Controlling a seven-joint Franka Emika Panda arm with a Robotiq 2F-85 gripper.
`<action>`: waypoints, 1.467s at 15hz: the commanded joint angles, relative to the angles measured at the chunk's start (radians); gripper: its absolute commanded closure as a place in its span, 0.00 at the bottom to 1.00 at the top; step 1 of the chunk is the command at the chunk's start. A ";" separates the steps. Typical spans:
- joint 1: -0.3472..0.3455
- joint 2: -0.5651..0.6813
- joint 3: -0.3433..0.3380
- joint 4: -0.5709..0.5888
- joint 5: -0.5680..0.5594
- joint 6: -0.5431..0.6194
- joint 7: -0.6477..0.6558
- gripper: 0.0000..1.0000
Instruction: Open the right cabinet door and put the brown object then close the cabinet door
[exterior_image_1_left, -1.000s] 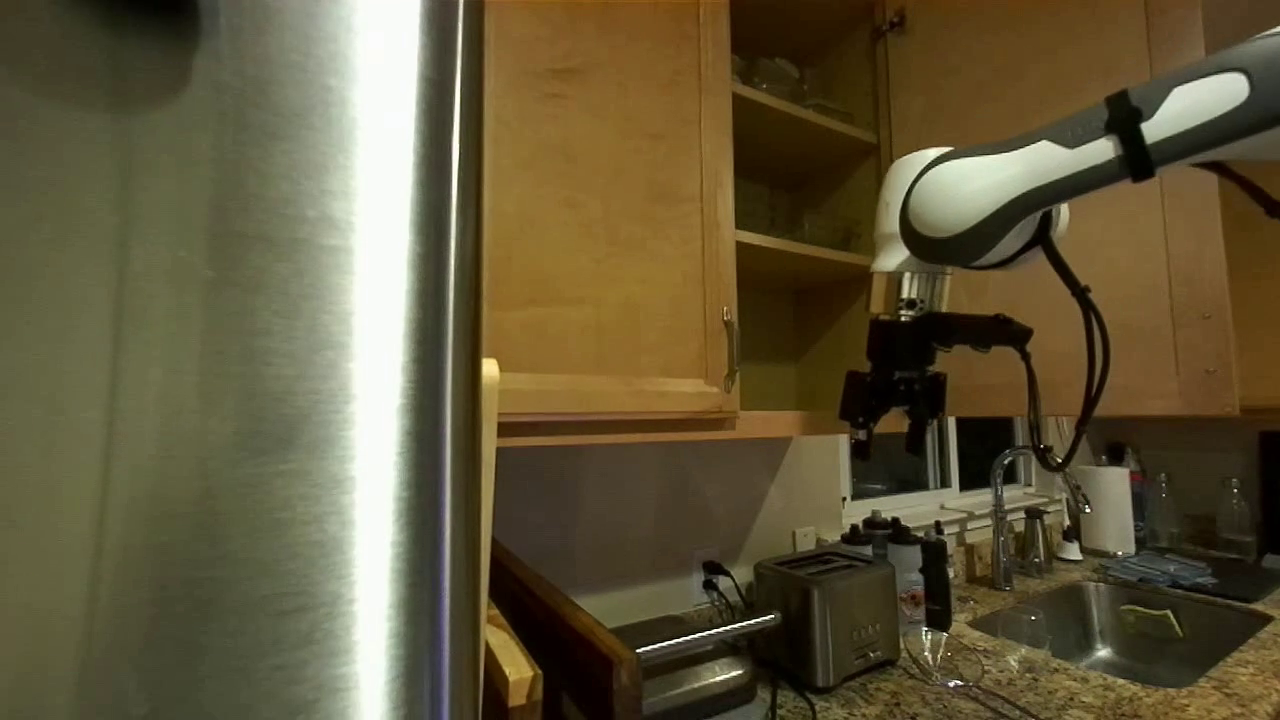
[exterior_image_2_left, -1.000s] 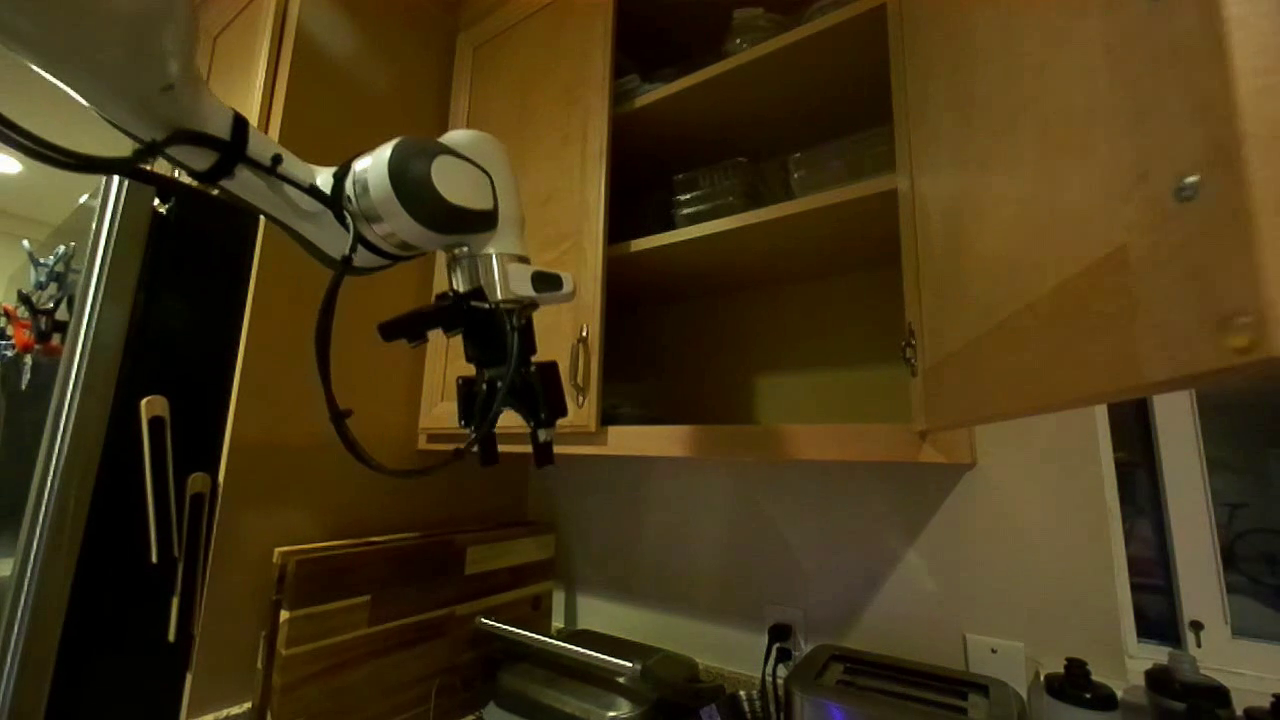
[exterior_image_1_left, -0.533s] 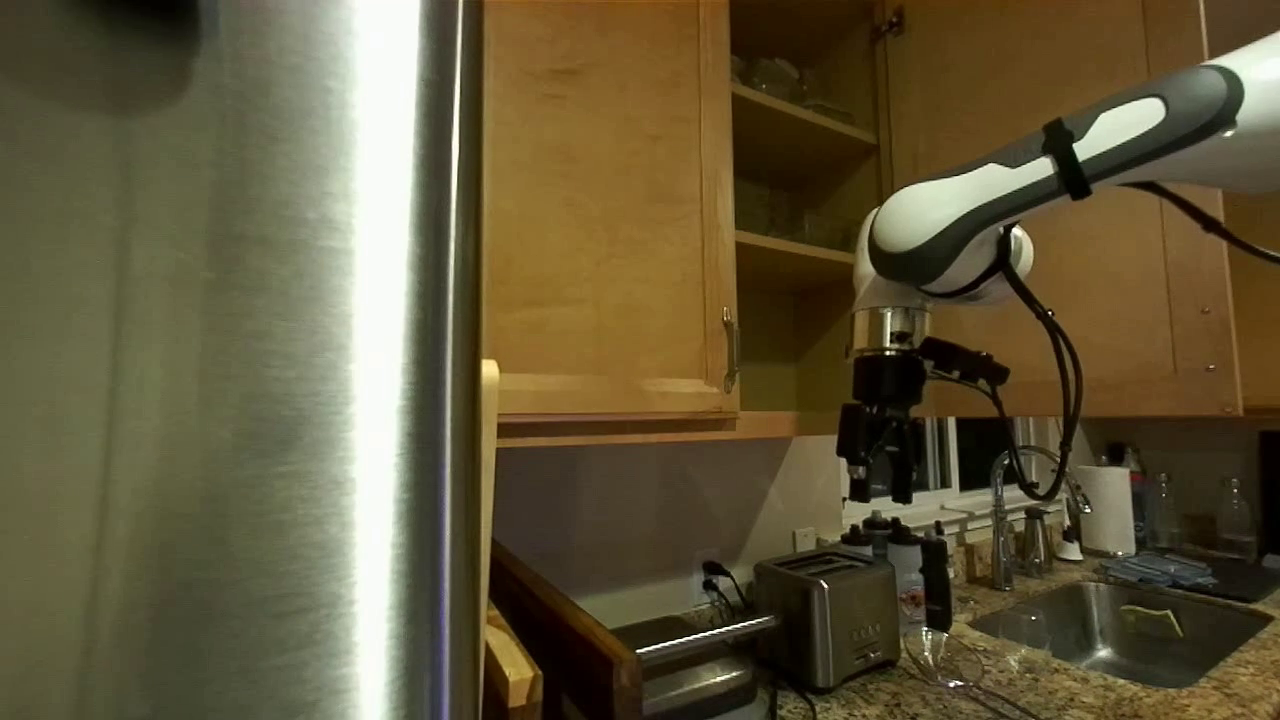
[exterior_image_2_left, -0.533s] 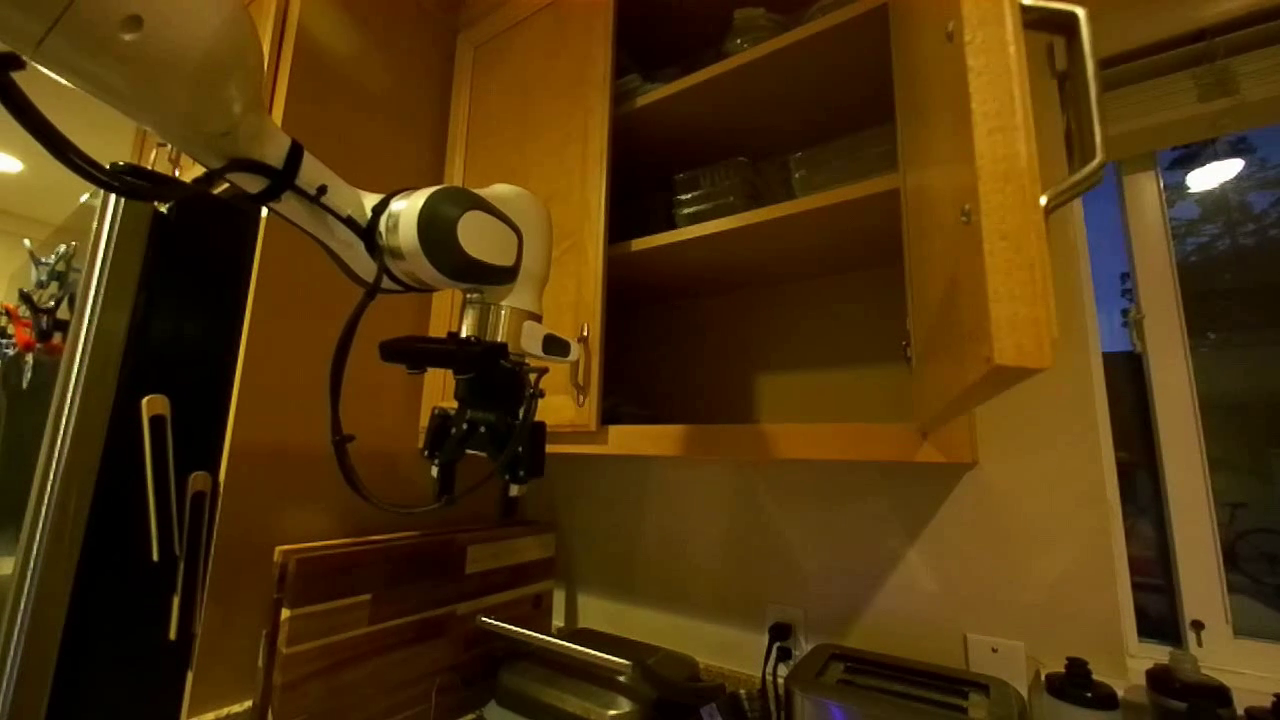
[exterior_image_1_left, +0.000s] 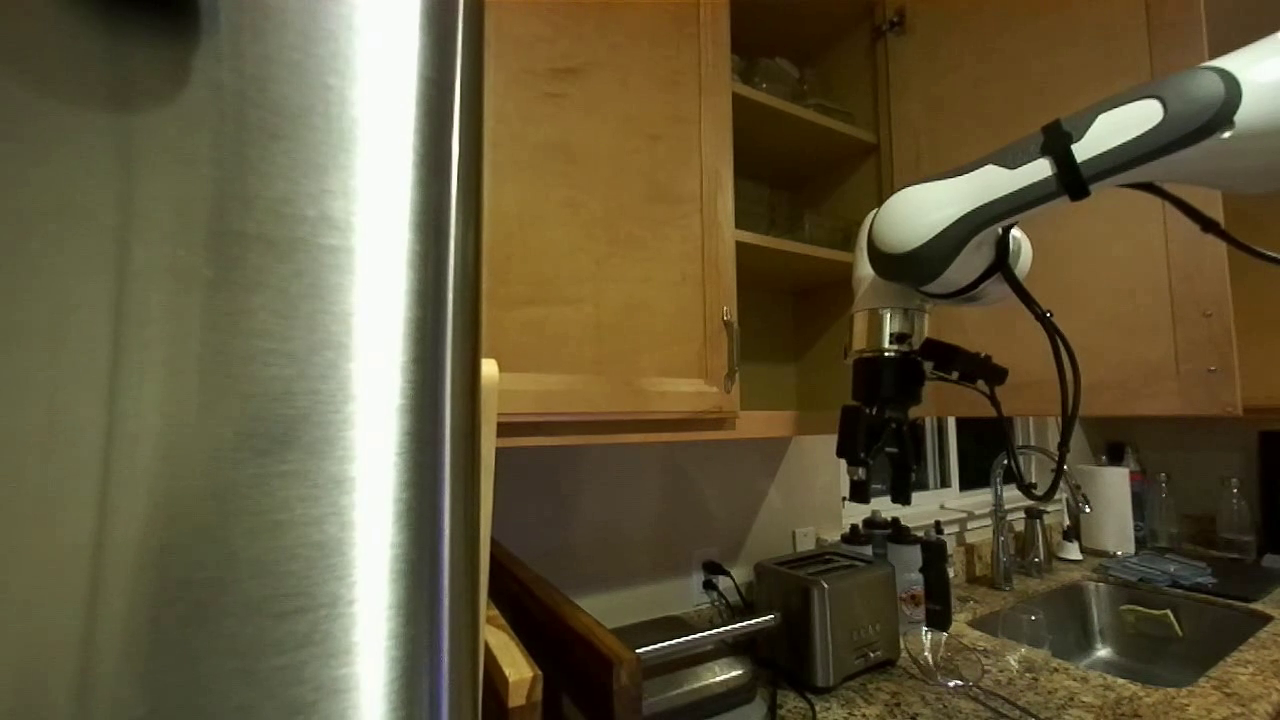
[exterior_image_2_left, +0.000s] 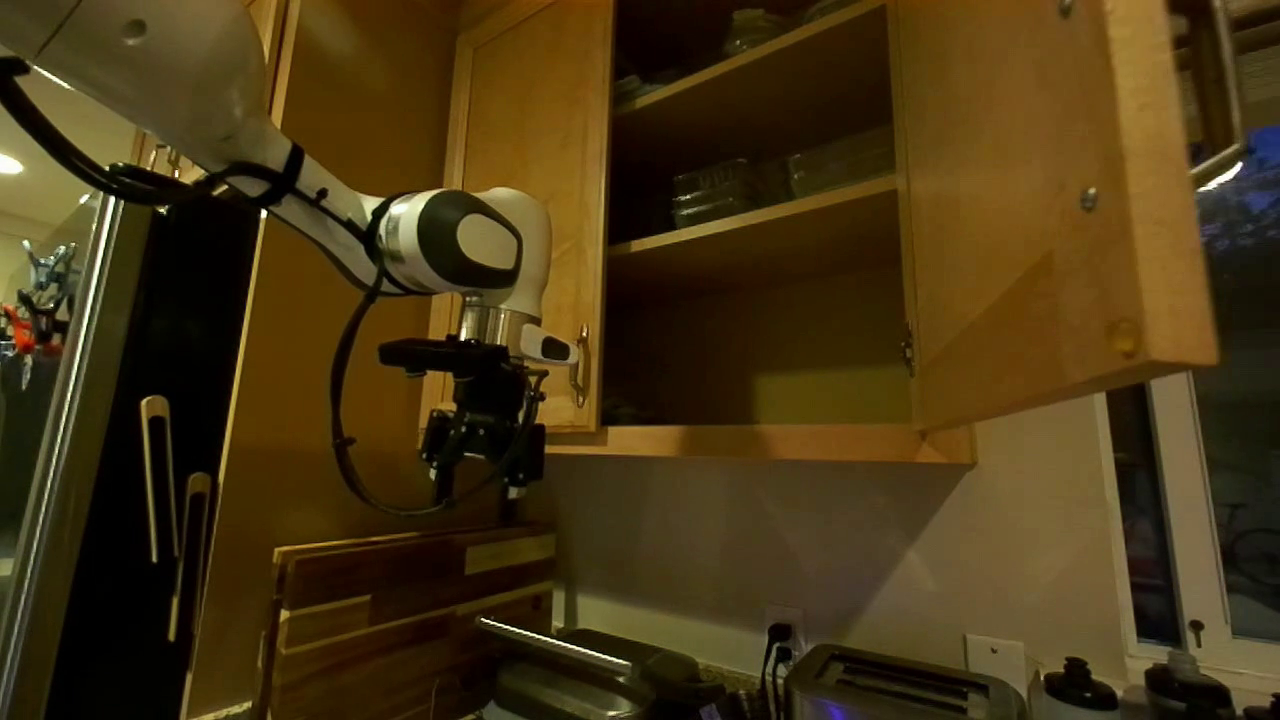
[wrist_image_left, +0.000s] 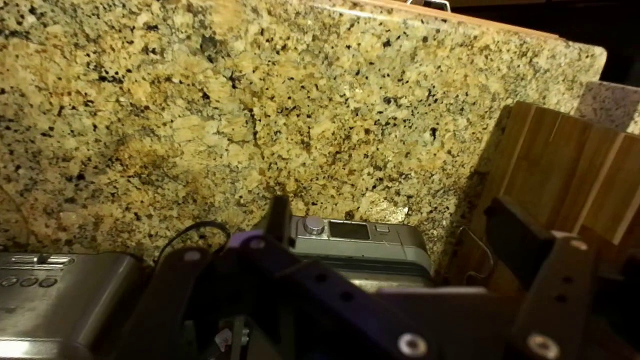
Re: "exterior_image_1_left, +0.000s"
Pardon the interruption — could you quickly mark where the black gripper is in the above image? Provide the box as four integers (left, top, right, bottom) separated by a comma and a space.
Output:
836, 350, 931, 510

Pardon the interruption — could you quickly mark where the wide wooden cabinet door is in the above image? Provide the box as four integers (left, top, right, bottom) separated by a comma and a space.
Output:
883, 0, 1245, 421

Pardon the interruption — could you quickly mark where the narrow wooden cabinet door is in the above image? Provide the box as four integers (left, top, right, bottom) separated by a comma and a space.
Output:
481, 0, 742, 425

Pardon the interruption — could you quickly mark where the wooden cabinet beside window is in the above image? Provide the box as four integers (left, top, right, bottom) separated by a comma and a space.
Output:
1203, 0, 1280, 418

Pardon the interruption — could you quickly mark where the black lidded container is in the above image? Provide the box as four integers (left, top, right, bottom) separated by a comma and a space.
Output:
840, 510, 928, 593

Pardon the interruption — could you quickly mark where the white framed window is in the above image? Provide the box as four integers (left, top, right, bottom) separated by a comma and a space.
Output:
840, 412, 1071, 529

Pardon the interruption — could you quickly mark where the black slim bottle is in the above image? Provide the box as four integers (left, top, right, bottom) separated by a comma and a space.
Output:
918, 522, 959, 636

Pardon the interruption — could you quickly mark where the chrome kitchen faucet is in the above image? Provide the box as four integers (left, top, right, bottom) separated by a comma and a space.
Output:
988, 441, 1098, 593

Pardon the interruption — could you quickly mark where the stainless steel toaster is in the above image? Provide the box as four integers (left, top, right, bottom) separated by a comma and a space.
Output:
754, 547, 906, 695

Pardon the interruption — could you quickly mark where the clear wine glass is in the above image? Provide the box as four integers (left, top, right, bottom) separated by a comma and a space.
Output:
908, 621, 967, 694

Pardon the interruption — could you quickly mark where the black power plug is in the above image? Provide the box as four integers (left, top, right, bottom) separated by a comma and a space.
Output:
695, 555, 754, 621

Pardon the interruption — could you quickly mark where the small soap dispenser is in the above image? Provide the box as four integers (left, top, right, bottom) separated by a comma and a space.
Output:
1058, 484, 1093, 568

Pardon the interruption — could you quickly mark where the white paper towel roll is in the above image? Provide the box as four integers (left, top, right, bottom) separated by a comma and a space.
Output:
1071, 460, 1140, 562

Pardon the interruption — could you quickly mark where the clear glass bottle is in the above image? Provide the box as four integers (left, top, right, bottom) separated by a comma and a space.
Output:
1213, 474, 1262, 562
1144, 468, 1185, 553

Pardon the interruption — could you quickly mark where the stainless steel sink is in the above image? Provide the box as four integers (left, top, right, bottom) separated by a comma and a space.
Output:
967, 574, 1278, 694

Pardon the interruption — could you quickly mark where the grey dish cloth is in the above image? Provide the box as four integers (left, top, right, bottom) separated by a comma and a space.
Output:
1102, 547, 1222, 593

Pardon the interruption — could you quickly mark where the dark wooden cutting board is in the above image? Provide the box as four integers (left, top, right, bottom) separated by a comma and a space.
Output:
484, 536, 648, 720

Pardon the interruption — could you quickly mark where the black drying mat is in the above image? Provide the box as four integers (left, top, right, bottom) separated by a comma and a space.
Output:
1195, 553, 1280, 607

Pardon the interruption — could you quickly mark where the dark countertop appliance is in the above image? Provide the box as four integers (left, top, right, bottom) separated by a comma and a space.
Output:
1253, 427, 1280, 555

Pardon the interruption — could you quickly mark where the tall light wooden board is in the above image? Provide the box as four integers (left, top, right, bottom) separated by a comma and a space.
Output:
475, 357, 505, 720

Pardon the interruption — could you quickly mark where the clear glass bowl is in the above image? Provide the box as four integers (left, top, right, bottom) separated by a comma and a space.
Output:
737, 54, 807, 102

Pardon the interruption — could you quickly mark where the stainless steel refrigerator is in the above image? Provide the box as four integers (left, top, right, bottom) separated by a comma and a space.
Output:
0, 0, 484, 720

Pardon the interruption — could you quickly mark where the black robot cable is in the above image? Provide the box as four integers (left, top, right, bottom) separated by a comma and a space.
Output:
992, 179, 1280, 510

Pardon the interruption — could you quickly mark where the wooden wall cabinet body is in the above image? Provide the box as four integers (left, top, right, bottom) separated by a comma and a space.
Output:
475, 0, 923, 452

